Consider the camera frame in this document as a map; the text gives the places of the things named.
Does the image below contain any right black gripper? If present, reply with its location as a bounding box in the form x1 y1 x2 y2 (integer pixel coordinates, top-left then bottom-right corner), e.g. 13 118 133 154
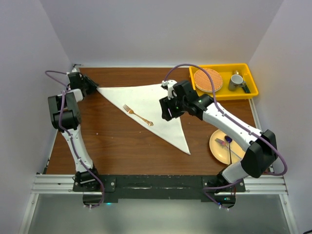
159 93 187 121

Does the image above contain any white cloth napkin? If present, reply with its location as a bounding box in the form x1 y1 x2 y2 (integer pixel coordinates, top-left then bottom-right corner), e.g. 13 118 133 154
97 84 191 155

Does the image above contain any gold fork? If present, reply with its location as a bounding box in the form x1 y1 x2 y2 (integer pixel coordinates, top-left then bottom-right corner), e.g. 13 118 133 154
123 104 154 126

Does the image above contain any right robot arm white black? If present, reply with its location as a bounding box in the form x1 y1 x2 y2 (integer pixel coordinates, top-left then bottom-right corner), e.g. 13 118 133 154
159 80 277 192

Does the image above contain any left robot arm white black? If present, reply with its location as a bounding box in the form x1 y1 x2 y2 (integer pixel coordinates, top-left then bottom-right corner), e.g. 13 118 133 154
45 70 101 191

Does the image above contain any orange patterned plate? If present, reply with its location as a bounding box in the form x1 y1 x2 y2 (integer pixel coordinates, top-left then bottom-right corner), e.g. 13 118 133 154
194 68 223 93

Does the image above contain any yellow plastic tray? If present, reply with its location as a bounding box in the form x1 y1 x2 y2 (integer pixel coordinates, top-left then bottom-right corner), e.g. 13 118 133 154
200 63 258 101

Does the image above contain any grey white mug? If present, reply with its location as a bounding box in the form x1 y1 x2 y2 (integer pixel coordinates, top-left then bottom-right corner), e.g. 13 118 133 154
228 74 246 91

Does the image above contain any iridescent purple spoon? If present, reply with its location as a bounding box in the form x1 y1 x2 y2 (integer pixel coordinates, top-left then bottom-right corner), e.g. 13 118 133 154
224 135 233 164

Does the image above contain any cream yellow plate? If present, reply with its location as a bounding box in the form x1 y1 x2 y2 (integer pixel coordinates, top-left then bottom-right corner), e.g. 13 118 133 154
209 130 245 165

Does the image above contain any dark green utensil in tray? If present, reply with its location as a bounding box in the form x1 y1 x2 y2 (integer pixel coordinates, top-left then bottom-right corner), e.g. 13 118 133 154
242 84 251 94

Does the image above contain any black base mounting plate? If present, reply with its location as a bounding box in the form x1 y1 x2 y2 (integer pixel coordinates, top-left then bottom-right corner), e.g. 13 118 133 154
72 173 246 208

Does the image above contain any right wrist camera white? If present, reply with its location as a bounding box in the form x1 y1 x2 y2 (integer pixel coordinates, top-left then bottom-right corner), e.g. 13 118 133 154
161 79 177 100

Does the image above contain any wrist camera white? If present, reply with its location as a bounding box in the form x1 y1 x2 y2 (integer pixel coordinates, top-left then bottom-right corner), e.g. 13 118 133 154
66 68 80 75
161 79 177 100

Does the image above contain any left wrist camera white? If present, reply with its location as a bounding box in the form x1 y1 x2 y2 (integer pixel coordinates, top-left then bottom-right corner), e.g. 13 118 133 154
66 68 80 75

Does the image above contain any aluminium frame rail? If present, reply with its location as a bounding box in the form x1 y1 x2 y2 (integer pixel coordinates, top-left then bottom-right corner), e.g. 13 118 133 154
31 158 83 195

